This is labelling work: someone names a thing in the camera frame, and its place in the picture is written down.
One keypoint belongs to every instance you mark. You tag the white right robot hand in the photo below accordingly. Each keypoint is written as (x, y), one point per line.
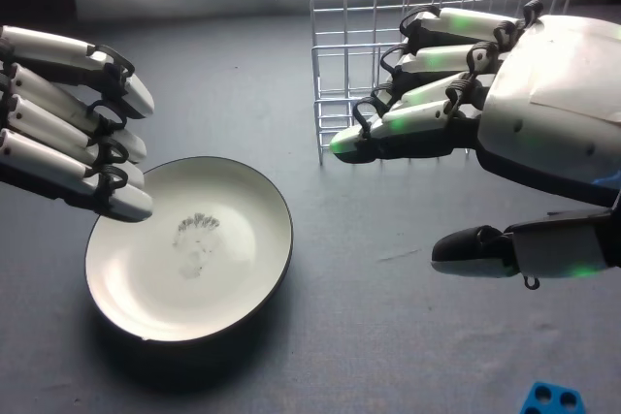
(548, 108)

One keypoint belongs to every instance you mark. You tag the blue pentagon block with holes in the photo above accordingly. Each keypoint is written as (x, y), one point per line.
(553, 397)

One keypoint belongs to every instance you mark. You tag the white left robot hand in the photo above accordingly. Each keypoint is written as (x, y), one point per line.
(58, 108)

